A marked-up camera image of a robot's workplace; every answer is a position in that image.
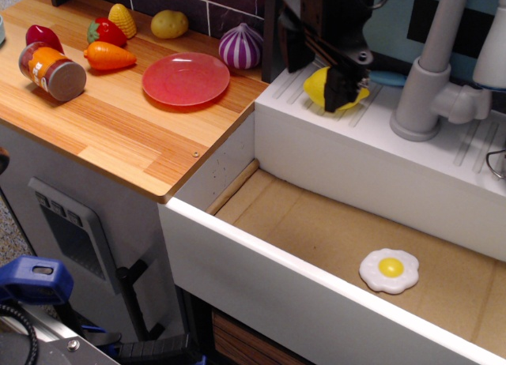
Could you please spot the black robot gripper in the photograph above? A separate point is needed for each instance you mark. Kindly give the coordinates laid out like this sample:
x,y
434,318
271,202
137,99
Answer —
x,y
333,31

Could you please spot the yellow toy lemon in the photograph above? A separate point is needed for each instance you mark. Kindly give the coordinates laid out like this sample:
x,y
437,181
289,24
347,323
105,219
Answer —
x,y
314,88

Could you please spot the red plastic plate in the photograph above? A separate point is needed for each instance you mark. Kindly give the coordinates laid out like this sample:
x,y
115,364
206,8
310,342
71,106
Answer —
x,y
186,79

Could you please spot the grey blue toy spatula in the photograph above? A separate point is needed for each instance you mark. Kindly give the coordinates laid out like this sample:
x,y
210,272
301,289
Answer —
x,y
388,78

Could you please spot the purple striped toy onion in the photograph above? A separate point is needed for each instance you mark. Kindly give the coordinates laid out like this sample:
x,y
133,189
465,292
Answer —
x,y
241,47

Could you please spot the grey toy faucet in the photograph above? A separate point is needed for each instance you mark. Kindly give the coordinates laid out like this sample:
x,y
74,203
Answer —
x,y
428,93

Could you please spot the yellow toy potato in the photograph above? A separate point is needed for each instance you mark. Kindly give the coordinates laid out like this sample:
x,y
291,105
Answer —
x,y
169,24

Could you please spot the white bottle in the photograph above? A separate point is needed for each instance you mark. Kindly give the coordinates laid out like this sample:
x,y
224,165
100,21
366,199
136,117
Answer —
x,y
489,71

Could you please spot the white toy sink unit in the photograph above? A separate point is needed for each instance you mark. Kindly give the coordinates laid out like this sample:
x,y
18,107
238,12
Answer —
x,y
272,228

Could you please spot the wooden toy kitchen counter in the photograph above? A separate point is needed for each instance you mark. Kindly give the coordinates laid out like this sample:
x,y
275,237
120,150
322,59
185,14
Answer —
x,y
113,127

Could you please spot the metal whisk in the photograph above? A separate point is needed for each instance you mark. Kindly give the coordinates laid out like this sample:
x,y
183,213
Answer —
x,y
495,162

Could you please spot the yellow toy corn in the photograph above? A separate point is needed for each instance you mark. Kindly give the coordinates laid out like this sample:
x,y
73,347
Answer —
x,y
120,15

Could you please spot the toy fried egg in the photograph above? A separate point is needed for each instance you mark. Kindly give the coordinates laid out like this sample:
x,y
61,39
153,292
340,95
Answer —
x,y
390,271

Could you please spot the orange toy carrot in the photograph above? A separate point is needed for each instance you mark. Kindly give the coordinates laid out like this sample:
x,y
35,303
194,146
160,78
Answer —
x,y
107,56

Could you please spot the red toy strawberry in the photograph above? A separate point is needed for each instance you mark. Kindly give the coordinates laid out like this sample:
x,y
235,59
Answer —
x,y
104,30

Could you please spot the orange labelled toy can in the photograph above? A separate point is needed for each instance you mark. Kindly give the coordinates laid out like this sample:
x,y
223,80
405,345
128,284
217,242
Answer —
x,y
51,70

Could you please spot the dark red toy pepper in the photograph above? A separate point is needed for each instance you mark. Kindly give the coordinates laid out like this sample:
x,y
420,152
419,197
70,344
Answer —
x,y
38,33

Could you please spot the grey toy oven door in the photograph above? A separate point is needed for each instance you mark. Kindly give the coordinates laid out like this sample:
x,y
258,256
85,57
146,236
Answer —
x,y
78,233

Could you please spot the blue clamp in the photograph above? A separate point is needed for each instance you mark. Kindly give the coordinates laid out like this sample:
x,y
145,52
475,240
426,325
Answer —
x,y
36,281

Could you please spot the black oven door handle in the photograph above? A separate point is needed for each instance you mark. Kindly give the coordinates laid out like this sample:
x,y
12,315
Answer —
x,y
127,277

